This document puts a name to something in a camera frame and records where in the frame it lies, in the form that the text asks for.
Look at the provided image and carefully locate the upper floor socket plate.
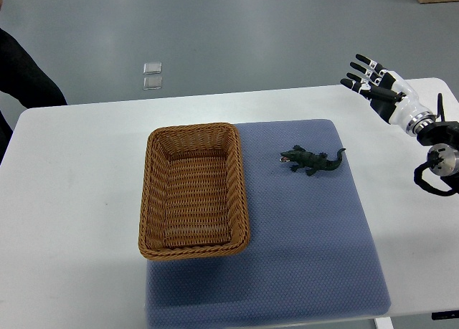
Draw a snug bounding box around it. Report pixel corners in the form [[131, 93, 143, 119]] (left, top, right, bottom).
[[143, 62, 162, 75]]

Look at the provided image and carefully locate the dark green toy crocodile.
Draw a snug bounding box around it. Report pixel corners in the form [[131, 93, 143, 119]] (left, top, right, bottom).
[[280, 145, 346, 176]]

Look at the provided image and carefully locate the black table control panel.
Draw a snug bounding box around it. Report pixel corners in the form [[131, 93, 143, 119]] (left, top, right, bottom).
[[431, 310, 459, 320]]

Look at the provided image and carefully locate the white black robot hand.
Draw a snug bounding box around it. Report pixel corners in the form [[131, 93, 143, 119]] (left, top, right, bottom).
[[341, 54, 435, 136]]

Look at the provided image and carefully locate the lower floor socket plate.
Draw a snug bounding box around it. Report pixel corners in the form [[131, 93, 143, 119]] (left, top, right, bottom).
[[143, 75, 163, 90]]

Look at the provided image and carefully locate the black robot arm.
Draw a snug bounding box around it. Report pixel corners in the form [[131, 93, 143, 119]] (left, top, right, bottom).
[[413, 118, 458, 178]]

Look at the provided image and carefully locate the person in black clothing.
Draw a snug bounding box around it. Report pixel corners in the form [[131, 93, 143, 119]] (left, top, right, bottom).
[[0, 0, 68, 165]]

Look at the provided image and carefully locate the brown wicker basket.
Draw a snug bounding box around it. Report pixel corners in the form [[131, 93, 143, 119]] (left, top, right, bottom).
[[138, 123, 250, 261]]

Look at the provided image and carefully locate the floor socket plate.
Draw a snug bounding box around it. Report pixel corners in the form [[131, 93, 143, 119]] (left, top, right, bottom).
[[143, 75, 163, 90], [143, 62, 162, 75]]

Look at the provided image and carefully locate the white table leg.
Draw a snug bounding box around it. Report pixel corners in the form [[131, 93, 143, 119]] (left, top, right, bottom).
[[374, 317, 394, 329]]

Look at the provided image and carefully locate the blue textured mat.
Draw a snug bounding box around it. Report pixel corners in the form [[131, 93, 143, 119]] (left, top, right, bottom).
[[146, 119, 391, 328]]

